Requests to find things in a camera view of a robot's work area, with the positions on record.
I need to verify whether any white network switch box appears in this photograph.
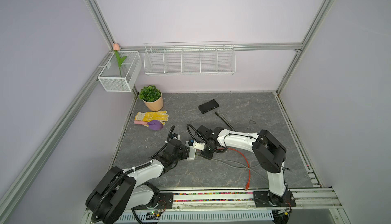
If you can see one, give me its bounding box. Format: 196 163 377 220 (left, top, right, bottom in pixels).
185 141 196 160

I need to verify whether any grey ethernet cable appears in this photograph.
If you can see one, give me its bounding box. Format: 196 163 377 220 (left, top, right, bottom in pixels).
210 157 269 182
210 158 262 169

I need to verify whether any red ethernet cable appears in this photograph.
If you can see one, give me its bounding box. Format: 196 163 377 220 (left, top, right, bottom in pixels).
227 147 253 191

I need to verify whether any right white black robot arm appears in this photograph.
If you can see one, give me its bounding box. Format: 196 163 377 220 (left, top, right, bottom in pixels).
190 125 292 207

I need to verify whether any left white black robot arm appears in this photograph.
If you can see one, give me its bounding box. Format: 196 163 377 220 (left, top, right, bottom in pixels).
86 138 190 224

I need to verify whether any purple pink trowel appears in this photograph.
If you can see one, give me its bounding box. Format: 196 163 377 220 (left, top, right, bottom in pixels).
134 120 164 131

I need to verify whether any yellow work glove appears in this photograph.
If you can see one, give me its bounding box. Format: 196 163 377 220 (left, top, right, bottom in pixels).
134 110 169 125

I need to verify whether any green plant in pot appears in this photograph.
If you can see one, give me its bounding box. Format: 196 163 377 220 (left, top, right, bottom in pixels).
138 85 164 112

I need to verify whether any pink artificial tulip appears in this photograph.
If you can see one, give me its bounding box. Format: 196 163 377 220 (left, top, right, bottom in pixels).
113 43 127 78

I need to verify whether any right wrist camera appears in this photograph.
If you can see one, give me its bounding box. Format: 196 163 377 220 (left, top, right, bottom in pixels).
188 139 205 151

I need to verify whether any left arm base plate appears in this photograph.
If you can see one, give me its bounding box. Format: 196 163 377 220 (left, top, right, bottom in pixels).
144 192 174 209

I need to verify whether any long white wire basket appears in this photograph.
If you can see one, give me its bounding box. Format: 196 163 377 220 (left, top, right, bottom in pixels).
144 42 236 75

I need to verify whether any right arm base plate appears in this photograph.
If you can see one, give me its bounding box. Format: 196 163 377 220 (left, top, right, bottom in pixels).
253 190 296 208

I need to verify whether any small white wire basket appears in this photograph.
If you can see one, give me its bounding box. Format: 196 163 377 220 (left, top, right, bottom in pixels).
98 51 142 92

